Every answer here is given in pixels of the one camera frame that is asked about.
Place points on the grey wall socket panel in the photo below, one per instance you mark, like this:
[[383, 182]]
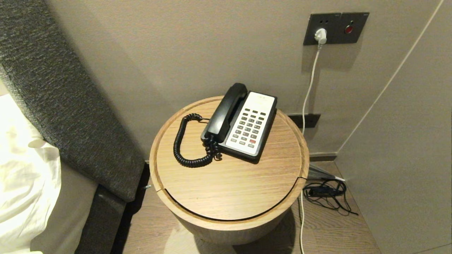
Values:
[[339, 21]]

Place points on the black telephone handset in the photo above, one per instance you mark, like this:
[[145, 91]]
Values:
[[226, 109]]

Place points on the beige mattress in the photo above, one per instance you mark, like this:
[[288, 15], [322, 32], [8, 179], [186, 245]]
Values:
[[67, 218]]

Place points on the black and white telephone base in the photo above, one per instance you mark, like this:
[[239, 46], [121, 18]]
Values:
[[257, 120]]

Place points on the small dark wall outlet plate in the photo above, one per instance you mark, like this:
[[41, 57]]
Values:
[[310, 120]]

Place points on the white power plug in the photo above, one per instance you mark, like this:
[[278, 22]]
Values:
[[320, 35]]

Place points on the white bed linen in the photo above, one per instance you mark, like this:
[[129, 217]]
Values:
[[24, 183]]

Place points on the grey fabric headboard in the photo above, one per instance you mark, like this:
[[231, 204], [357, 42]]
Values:
[[70, 106]]

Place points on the dark grey bed frame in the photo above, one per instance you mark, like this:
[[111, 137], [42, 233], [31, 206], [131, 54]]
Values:
[[102, 225]]

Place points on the round wooden side table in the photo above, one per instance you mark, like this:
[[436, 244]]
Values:
[[229, 187]]

